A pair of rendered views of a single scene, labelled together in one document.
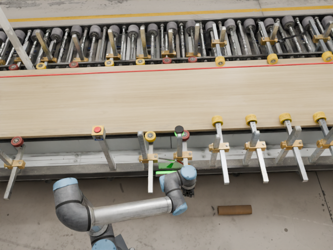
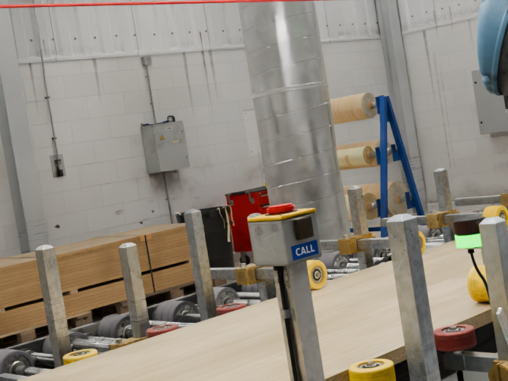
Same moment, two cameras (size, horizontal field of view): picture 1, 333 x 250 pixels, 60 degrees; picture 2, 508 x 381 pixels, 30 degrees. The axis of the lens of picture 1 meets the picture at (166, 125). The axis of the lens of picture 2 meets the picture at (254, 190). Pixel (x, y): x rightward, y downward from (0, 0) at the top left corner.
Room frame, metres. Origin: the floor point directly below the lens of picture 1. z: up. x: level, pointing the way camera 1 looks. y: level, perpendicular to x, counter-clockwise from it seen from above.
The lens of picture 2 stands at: (0.11, 1.39, 1.33)
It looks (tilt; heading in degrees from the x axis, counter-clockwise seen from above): 3 degrees down; 316
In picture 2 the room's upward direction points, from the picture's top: 9 degrees counter-clockwise
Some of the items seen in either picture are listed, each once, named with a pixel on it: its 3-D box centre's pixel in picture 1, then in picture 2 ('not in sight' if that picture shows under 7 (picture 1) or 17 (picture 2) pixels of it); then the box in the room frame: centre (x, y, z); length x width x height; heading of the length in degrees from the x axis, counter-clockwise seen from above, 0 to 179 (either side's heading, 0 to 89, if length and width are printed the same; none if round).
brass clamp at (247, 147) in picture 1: (254, 146); not in sight; (1.00, -0.60, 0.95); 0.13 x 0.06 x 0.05; 88
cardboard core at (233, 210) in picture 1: (234, 210); not in sight; (0.86, -0.57, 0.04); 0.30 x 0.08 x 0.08; 88
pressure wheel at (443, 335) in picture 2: (184, 138); (456, 355); (1.16, -0.12, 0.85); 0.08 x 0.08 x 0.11
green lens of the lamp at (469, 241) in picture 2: not in sight; (472, 239); (1.06, -0.08, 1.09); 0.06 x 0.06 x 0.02
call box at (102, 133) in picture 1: (98, 133); (285, 239); (1.03, 0.43, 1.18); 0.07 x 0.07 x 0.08; 88
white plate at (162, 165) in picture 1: (175, 165); not in sight; (0.99, -0.05, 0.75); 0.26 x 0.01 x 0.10; 88
